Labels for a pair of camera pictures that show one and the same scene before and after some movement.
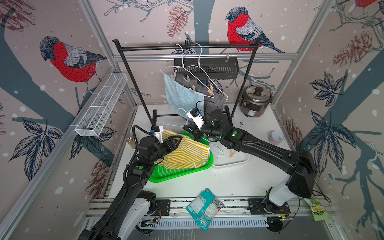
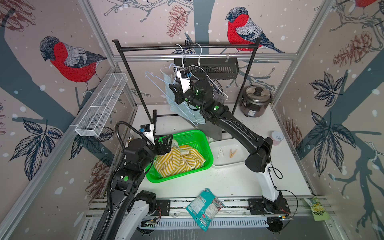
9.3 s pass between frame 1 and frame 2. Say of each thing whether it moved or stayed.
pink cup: stayed
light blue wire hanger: moved
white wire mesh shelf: stayed
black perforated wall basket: stayed
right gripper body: moved
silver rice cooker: stayed
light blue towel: stayed
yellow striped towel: moved
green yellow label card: stayed
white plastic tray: stayed
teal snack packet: stayed
